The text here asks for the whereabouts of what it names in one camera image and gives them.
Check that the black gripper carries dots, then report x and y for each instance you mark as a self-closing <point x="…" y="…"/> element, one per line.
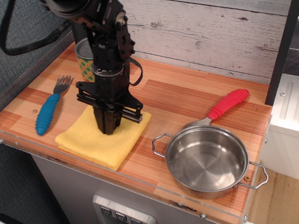
<point x="109" y="96"/>

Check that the yellow rag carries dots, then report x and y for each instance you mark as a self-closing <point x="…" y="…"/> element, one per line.
<point x="85" y="140"/>

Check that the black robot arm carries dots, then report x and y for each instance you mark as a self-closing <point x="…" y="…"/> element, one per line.
<point x="105" y="23"/>

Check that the peas and carrots can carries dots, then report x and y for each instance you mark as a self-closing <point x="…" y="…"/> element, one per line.
<point x="85" y="59"/>

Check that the grey toy kitchen cabinet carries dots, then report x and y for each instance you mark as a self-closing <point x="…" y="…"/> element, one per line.
<point x="74" y="191"/>

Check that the white toy sink unit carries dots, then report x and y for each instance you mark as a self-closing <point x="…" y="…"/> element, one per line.
<point x="280" y="151"/>

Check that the blue handled fork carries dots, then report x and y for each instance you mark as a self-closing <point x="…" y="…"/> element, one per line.
<point x="45" y="116"/>

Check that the black vertical post left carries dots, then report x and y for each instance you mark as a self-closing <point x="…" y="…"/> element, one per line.
<point x="79" y="32"/>

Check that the black vertical post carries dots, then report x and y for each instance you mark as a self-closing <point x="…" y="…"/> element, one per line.
<point x="283" y="52"/>
<point x="79" y="32"/>

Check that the silver pan with handles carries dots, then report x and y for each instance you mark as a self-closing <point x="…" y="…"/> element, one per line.
<point x="207" y="161"/>

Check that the red handled spoon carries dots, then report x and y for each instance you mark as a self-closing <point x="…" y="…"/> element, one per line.
<point x="225" y="104"/>

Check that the black vertical post right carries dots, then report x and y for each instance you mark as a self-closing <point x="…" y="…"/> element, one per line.
<point x="283" y="52"/>

